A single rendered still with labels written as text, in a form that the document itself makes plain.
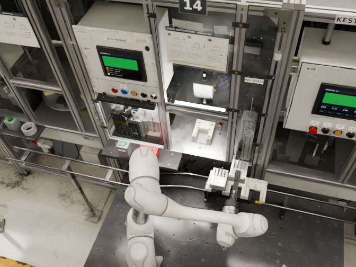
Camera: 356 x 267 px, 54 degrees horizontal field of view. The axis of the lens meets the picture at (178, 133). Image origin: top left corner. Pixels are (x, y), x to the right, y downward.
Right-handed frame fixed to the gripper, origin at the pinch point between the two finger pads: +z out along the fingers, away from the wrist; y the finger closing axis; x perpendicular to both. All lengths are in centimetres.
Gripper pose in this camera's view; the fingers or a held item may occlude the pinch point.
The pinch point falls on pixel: (237, 177)
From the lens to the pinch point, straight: 210.3
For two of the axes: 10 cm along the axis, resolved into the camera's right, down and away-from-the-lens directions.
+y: -0.6, -6.2, -7.8
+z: 2.6, -7.7, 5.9
